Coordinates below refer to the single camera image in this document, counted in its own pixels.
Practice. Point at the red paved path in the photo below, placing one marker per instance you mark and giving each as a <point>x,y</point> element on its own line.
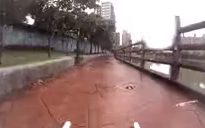
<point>106,93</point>

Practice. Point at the row of trees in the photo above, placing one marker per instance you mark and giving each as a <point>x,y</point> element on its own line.
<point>73,23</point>

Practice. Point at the tall pale building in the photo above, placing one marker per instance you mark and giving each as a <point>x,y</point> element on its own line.
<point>107,13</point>

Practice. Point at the robot's own part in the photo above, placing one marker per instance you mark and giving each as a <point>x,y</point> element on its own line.
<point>136,125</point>
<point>66,124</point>

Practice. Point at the grass lawn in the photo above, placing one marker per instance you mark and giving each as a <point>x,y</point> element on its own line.
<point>20,56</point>

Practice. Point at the water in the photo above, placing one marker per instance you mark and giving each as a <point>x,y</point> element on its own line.
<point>190,75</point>

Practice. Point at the low distant building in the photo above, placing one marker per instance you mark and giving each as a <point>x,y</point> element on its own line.
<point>193,39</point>

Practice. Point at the wooden rail fence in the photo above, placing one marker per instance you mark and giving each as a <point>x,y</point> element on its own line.
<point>175,53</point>

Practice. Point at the grey long wall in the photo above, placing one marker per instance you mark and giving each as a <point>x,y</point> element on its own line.
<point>30,40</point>

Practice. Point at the low concrete kerb wall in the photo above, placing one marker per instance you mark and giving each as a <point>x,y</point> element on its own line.
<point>23,75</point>

